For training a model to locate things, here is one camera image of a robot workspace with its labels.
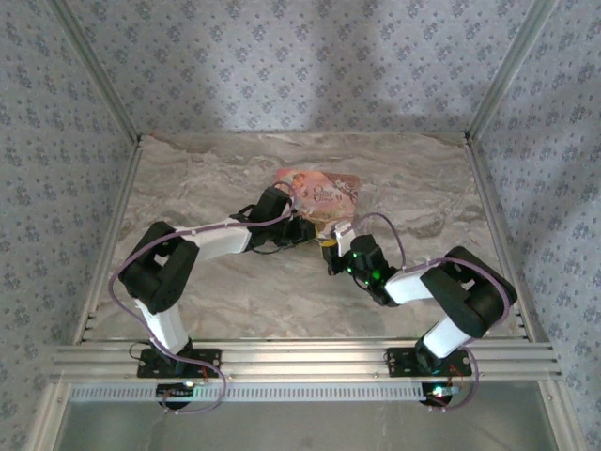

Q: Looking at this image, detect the pink snack bag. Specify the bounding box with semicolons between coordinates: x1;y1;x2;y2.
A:
271;167;365;223

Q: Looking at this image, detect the grey metal sheet panel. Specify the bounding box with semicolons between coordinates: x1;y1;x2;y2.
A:
55;398;560;451

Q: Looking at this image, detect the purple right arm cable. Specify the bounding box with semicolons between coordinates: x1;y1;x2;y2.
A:
345;211;513;414

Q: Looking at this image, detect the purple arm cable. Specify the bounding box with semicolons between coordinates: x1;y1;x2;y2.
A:
345;211;513;414
107;180;301;417

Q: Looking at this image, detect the aluminium mounting rail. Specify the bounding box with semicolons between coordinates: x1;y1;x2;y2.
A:
50;341;563;382

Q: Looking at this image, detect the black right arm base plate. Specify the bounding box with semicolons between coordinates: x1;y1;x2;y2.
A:
384;347;473;380

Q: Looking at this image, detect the white slotted cable duct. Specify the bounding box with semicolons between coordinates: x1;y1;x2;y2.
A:
69;381;556;404

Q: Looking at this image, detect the aluminium table side rail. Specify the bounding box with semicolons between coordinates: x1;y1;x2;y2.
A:
463;138;550;345
72;138;146;345

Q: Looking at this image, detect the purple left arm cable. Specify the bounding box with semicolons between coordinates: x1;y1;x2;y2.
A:
107;180;301;417

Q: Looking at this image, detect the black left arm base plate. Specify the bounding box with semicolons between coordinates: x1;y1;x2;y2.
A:
136;347;223;380

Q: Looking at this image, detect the aluminium frame corner post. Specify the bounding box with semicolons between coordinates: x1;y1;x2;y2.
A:
49;0;145;145
464;0;562;142

